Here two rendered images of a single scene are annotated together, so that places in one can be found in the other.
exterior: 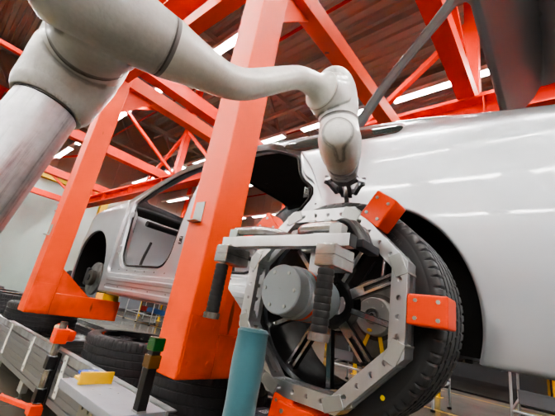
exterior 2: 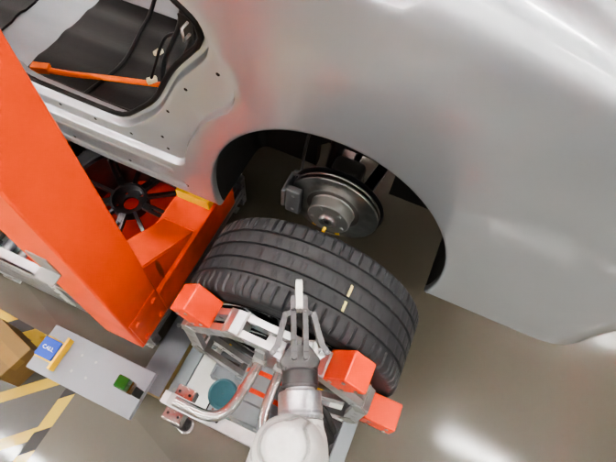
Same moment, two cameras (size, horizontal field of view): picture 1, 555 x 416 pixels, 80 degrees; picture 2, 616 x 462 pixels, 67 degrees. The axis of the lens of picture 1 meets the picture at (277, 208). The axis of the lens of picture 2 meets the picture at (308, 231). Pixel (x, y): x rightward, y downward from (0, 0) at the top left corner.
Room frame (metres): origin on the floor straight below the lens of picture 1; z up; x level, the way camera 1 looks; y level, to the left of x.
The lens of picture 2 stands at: (0.71, -0.07, 2.20)
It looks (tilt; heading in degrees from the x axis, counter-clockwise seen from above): 61 degrees down; 335
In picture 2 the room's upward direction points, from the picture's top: 7 degrees clockwise
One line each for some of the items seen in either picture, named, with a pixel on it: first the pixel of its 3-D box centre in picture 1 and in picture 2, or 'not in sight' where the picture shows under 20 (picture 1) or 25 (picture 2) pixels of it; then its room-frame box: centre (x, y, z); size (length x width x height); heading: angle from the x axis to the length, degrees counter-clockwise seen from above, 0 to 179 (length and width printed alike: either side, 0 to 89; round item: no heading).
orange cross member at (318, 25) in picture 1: (373, 115); not in sight; (2.40, -0.67, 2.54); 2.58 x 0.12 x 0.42; 138
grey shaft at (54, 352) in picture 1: (49, 366); not in sight; (2.15, 1.13, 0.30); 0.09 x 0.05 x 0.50; 48
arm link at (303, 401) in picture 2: (342, 165); (300, 404); (0.83, -0.16, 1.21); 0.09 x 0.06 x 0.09; 73
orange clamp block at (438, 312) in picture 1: (430, 312); (380, 412); (0.79, -0.40, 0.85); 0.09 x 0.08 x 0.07; 48
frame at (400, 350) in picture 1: (316, 299); (276, 366); (1.00, -0.16, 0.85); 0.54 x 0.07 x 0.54; 48
